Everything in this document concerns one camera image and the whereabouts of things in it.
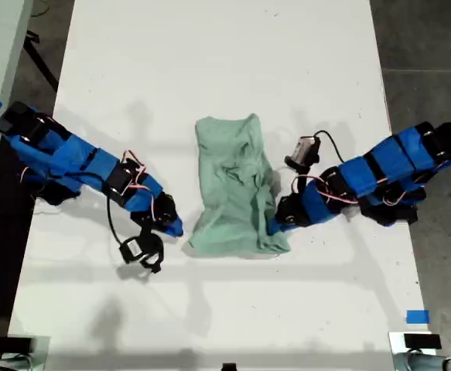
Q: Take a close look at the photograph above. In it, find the pale green T-shirt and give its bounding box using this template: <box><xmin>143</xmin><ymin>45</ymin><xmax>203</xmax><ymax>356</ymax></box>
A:
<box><xmin>187</xmin><ymin>112</ymin><xmax>291</xmax><ymax>259</ymax></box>

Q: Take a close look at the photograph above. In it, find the short blue tape strip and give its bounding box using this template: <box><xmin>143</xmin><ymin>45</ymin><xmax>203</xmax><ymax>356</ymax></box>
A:
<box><xmin>405</xmin><ymin>309</ymin><xmax>430</xmax><ymax>325</ymax></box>

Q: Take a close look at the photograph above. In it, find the small black box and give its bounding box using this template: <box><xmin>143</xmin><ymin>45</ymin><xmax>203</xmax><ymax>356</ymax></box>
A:
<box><xmin>0</xmin><ymin>336</ymin><xmax>35</xmax><ymax>353</ymax></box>
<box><xmin>404</xmin><ymin>334</ymin><xmax>442</xmax><ymax>350</ymax></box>

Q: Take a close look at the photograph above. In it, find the black stand leg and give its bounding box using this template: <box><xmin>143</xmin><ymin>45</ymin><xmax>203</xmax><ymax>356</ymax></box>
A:
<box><xmin>22</xmin><ymin>32</ymin><xmax>60</xmax><ymax>93</ymax></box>

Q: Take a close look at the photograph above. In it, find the grey tube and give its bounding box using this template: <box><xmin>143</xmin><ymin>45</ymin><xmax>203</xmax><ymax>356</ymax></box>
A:
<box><xmin>397</xmin><ymin>351</ymin><xmax>451</xmax><ymax>371</ymax></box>
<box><xmin>0</xmin><ymin>353</ymin><xmax>32</xmax><ymax>371</ymax></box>

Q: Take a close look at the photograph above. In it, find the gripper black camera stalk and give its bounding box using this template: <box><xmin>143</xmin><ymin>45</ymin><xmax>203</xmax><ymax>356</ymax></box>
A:
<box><xmin>136</xmin><ymin>222</ymin><xmax>166</xmax><ymax>274</ymax></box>
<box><xmin>284</xmin><ymin>153</ymin><xmax>321</xmax><ymax>194</ymax></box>

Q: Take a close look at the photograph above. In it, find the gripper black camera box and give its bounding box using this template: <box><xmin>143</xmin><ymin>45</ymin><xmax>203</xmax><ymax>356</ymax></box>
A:
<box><xmin>292</xmin><ymin>134</ymin><xmax>322</xmax><ymax>163</ymax></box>
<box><xmin>118</xmin><ymin>236</ymin><xmax>144</xmax><ymax>264</ymax></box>

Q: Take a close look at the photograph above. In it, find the gripper black camera cable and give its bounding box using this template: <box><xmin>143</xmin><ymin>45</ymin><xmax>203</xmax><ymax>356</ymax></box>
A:
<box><xmin>313</xmin><ymin>130</ymin><xmax>347</xmax><ymax>163</ymax></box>
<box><xmin>107</xmin><ymin>192</ymin><xmax>133</xmax><ymax>248</ymax></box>

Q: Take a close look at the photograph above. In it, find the white metal bracket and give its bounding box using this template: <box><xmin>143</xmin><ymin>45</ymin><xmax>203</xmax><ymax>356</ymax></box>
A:
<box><xmin>388</xmin><ymin>331</ymin><xmax>442</xmax><ymax>371</ymax></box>

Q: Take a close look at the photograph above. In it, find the grey metal bracket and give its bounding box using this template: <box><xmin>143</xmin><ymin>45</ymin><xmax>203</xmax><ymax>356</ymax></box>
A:
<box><xmin>0</xmin><ymin>335</ymin><xmax>51</xmax><ymax>371</ymax></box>

